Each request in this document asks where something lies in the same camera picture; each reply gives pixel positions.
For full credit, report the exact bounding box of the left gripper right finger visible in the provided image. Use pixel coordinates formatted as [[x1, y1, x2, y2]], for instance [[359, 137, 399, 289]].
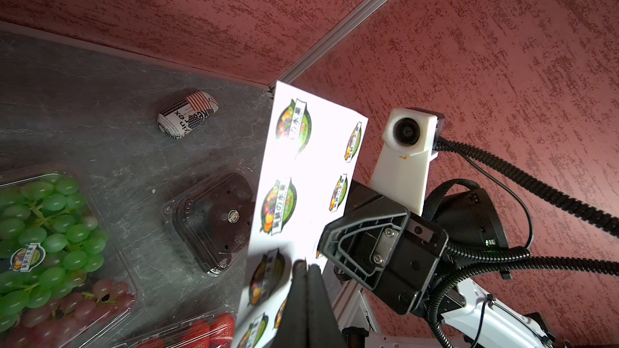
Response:
[[307, 264, 347, 348]]

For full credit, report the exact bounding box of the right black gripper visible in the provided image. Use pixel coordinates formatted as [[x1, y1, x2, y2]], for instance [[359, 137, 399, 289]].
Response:
[[318, 181, 449, 315]]

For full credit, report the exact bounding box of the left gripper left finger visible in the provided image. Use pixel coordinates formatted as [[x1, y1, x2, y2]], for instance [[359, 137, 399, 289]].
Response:
[[271, 260, 309, 348]]

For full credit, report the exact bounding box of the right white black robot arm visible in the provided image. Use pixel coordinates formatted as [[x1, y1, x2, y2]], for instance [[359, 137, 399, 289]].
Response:
[[319, 180, 555, 347]]

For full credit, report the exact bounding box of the strawberries clear box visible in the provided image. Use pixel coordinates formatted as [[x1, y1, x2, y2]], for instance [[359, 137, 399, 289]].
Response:
[[114, 313, 235, 348]]

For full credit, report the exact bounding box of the round sticker on plums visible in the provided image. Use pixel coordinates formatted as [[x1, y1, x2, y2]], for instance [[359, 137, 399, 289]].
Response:
[[227, 209, 240, 223]]

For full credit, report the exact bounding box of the dark plums clear box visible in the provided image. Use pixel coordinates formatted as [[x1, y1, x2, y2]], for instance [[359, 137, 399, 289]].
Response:
[[161, 165, 258, 277]]

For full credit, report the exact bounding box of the mixed grapes clear box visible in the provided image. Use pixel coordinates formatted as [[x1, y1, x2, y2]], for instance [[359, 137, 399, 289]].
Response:
[[1, 166, 140, 347]]

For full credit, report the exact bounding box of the round sticker on grapes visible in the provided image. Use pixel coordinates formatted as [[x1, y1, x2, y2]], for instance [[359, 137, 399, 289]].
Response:
[[10, 243, 47, 273]]

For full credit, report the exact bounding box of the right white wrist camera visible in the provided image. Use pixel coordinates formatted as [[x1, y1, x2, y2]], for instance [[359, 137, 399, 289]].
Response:
[[369, 108, 445, 215]]

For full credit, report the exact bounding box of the right aluminium corner post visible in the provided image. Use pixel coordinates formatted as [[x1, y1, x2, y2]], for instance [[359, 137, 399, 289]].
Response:
[[269, 0, 389, 93]]

